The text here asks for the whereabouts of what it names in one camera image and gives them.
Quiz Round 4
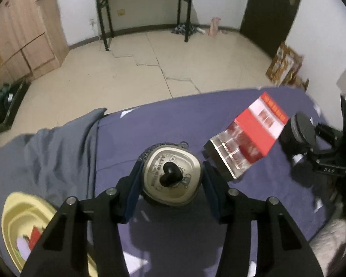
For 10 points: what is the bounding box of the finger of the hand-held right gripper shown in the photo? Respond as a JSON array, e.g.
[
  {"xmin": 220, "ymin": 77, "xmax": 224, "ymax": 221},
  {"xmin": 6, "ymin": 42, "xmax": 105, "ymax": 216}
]
[
  {"xmin": 313, "ymin": 123, "xmax": 344, "ymax": 141},
  {"xmin": 290, "ymin": 148, "xmax": 346, "ymax": 177}
]

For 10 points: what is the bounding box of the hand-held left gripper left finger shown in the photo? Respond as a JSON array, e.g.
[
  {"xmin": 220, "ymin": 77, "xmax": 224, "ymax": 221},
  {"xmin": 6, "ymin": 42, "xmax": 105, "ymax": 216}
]
[{"xmin": 20, "ymin": 160, "xmax": 147, "ymax": 277}]

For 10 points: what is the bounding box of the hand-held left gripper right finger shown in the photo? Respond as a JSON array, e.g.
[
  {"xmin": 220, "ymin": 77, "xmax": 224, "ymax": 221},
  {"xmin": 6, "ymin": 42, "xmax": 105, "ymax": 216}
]
[{"xmin": 202, "ymin": 160, "xmax": 325, "ymax": 277}]

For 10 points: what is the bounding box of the round black sponge white band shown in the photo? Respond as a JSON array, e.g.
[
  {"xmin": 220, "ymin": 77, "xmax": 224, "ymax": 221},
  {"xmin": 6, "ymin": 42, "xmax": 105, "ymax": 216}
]
[{"xmin": 279, "ymin": 112, "xmax": 318, "ymax": 157}]

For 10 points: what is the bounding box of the metal lid black heart knob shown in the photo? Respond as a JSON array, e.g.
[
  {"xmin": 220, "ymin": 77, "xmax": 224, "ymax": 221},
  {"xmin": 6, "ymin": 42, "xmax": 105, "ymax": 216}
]
[{"xmin": 137, "ymin": 142, "xmax": 204, "ymax": 207}]

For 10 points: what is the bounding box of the red box with white side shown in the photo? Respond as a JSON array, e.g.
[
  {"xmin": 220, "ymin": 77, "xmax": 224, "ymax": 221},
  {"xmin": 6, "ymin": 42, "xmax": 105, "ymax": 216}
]
[{"xmin": 203, "ymin": 92, "xmax": 290, "ymax": 179}]

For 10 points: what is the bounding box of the long red box with barcode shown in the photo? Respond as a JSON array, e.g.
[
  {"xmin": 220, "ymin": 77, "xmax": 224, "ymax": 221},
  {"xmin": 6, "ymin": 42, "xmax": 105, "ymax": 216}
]
[{"xmin": 28, "ymin": 226, "xmax": 44, "ymax": 250}]

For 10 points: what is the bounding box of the pale yellow plastic basin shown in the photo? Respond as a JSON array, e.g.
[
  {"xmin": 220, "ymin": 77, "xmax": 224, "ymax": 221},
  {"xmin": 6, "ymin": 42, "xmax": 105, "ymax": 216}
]
[{"xmin": 1, "ymin": 192, "xmax": 98, "ymax": 277}]

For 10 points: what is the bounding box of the fluffy pale cloth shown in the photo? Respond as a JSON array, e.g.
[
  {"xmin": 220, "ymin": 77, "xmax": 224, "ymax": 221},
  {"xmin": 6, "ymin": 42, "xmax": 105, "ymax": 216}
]
[{"xmin": 310, "ymin": 218, "xmax": 346, "ymax": 277}]

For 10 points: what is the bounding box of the printed cardboard box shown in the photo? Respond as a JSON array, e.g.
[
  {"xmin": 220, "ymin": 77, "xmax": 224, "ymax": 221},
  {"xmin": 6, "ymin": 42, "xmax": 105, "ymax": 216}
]
[{"xmin": 265, "ymin": 43, "xmax": 310, "ymax": 90}]

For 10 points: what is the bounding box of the purple bed sheet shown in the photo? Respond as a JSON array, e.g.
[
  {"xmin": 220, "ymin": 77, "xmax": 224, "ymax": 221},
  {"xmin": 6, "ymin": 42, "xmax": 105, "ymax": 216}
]
[{"xmin": 0, "ymin": 87, "xmax": 345, "ymax": 277}]

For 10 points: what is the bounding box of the grey blanket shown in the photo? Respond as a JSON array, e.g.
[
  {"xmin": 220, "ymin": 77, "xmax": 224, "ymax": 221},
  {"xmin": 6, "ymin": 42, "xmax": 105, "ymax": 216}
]
[{"xmin": 0, "ymin": 108, "xmax": 108, "ymax": 228}]

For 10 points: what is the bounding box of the dark door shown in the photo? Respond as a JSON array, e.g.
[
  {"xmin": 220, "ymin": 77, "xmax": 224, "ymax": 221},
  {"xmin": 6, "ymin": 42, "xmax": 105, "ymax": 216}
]
[{"xmin": 239, "ymin": 0, "xmax": 306, "ymax": 60}]

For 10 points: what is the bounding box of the black flat object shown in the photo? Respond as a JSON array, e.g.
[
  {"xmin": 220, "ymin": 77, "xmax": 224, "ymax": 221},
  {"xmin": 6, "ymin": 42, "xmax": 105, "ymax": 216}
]
[{"xmin": 0, "ymin": 76, "xmax": 32, "ymax": 135}]

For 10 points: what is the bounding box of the pink bag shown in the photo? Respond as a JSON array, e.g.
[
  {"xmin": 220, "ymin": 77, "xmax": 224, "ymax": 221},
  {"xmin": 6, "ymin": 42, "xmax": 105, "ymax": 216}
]
[{"xmin": 209, "ymin": 17, "xmax": 221, "ymax": 37}]

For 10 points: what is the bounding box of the pile of clothes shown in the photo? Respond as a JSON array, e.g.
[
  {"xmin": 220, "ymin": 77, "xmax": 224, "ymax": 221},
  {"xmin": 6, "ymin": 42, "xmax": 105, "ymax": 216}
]
[{"xmin": 171, "ymin": 23, "xmax": 205, "ymax": 35}]

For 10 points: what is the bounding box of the wooden wardrobe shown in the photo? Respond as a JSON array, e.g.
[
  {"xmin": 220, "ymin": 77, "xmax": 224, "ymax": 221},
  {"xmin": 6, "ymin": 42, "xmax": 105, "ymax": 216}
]
[{"xmin": 0, "ymin": 0, "xmax": 70, "ymax": 86}]

